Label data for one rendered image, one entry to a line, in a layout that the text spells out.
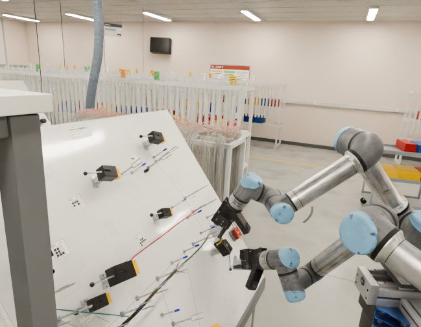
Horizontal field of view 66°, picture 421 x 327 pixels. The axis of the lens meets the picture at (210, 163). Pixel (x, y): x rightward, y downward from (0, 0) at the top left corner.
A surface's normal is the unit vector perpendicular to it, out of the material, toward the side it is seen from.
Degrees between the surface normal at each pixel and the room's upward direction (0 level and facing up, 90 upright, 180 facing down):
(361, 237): 87
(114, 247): 53
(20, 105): 90
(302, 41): 90
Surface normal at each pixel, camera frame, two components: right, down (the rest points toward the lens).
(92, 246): 0.74, -0.45
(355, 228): -0.84, 0.06
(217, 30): -0.38, 0.23
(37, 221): 0.90, 0.17
